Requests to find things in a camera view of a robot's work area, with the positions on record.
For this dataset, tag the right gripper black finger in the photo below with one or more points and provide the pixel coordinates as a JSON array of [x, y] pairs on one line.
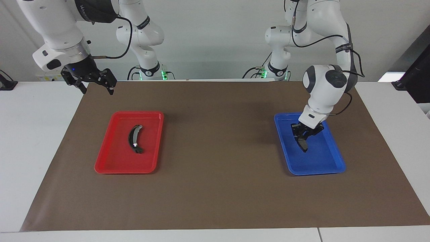
[[80, 85], [109, 80]]

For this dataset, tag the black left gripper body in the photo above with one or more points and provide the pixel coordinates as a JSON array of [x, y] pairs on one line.
[[307, 131]]

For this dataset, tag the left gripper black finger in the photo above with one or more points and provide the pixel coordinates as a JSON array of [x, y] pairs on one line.
[[305, 139], [298, 138]]

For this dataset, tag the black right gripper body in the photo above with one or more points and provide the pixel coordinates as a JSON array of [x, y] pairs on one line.
[[80, 67]]

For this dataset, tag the small grey brake pad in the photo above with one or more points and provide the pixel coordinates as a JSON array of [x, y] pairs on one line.
[[305, 148]]

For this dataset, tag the curved brake shoe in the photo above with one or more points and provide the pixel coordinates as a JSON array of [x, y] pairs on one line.
[[132, 137]]

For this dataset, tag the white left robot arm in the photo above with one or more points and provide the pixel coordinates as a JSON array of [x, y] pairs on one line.
[[326, 87]]

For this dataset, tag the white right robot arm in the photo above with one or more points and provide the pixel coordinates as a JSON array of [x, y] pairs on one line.
[[57, 27]]

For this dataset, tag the blue plastic tray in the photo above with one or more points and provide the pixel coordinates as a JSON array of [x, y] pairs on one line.
[[322, 161]]

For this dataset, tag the black clamp device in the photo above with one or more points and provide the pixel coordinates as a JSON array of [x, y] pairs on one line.
[[6, 85]]

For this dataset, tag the red plastic tray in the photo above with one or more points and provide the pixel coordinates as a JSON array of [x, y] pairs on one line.
[[114, 158]]

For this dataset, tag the brown table mat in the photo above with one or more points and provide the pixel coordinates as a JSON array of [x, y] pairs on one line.
[[218, 195]]

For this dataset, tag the black monitor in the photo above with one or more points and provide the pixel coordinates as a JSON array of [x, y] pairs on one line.
[[418, 80]]

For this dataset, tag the white wall socket box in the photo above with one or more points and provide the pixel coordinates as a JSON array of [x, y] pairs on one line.
[[47, 78]]

